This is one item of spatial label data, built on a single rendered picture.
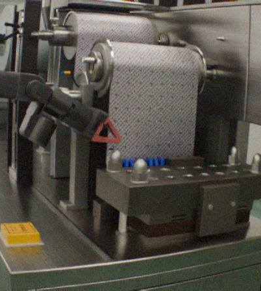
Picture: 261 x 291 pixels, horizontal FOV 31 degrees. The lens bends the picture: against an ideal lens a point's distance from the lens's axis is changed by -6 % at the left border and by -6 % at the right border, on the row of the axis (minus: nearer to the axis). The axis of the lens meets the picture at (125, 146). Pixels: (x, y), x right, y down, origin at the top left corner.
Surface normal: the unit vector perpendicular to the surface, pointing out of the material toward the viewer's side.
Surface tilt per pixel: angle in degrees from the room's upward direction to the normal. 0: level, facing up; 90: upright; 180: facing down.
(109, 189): 90
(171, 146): 90
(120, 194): 90
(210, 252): 90
